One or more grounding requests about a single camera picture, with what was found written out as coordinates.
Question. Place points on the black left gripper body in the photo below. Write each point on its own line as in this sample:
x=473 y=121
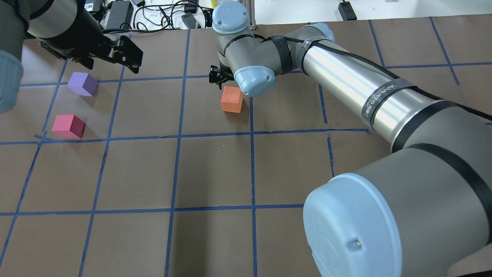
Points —
x=81 y=39

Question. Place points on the orange foam cube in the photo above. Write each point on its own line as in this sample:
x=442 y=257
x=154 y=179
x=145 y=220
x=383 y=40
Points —
x=232 y=99

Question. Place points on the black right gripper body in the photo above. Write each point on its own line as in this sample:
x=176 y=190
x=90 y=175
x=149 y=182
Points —
x=218 y=75

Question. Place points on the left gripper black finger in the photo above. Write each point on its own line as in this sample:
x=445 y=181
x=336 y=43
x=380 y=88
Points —
x=125 y=52
x=86 y=62

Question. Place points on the red foam cube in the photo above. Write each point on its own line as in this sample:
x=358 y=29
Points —
x=68 y=127

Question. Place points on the black power brick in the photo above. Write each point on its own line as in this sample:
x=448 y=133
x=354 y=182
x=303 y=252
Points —
x=120 y=14

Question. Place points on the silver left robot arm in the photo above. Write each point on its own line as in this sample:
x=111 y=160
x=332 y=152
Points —
x=18 y=18

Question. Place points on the black power adapter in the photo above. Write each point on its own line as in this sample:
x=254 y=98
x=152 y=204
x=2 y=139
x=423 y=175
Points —
x=346 y=11

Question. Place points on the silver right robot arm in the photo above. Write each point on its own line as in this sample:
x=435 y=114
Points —
x=423 y=202

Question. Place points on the purple foam cube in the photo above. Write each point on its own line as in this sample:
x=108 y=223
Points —
x=83 y=84

